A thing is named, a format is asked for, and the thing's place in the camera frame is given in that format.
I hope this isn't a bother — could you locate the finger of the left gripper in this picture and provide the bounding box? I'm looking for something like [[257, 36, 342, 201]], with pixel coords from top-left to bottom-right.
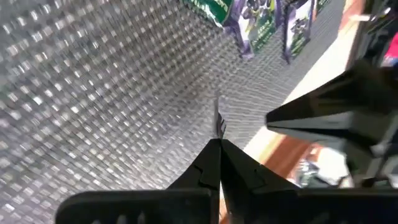
[[265, 58, 398, 133], [268, 126, 384, 151]]

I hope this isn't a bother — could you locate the white cardboard box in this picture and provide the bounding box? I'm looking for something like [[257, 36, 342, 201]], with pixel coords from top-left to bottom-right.
[[315, 146, 351, 185]]

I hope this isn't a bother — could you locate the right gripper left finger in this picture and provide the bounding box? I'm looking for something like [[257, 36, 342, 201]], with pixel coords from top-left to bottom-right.
[[55, 138, 222, 224]]

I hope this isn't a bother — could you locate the grey woven table mat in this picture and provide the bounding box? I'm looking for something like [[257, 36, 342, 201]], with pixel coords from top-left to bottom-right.
[[0, 0, 348, 224]]

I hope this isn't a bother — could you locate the tablet with pink screen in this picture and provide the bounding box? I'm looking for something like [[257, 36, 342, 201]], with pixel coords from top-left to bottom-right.
[[381, 30, 398, 68]]

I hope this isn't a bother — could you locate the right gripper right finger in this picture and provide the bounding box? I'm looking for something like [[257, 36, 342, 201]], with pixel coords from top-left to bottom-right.
[[221, 138, 398, 224]]

